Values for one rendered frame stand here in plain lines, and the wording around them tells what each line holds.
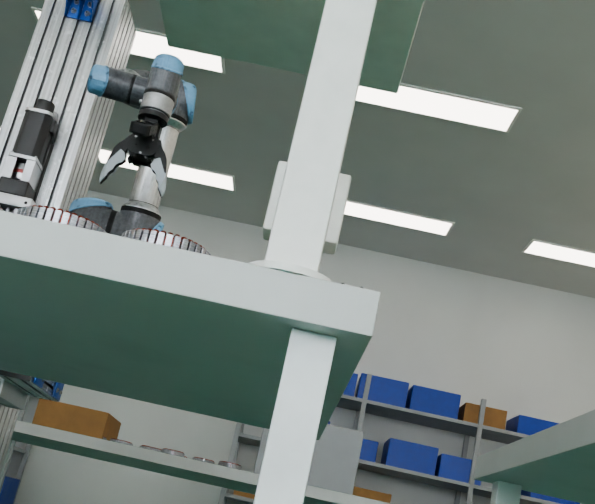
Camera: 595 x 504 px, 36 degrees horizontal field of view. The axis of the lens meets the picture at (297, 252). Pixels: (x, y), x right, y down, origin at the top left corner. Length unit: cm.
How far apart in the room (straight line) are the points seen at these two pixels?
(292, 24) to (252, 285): 49
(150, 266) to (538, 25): 423
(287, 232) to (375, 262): 773
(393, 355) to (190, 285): 758
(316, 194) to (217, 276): 15
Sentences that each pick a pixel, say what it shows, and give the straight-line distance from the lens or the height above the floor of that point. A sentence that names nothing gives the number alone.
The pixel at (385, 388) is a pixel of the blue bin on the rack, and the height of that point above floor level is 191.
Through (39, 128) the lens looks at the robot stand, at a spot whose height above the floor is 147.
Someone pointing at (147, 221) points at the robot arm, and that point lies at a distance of 255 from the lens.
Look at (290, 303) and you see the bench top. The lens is 95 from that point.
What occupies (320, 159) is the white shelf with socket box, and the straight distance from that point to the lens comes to 102.
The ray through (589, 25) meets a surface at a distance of 504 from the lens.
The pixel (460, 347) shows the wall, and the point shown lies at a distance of 864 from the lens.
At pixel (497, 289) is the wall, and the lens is 886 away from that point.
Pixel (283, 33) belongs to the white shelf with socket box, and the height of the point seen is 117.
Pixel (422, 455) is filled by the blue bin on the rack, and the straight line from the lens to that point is 786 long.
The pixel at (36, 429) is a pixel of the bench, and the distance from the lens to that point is 427.
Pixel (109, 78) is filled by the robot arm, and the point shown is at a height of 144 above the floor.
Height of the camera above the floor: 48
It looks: 18 degrees up
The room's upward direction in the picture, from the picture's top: 13 degrees clockwise
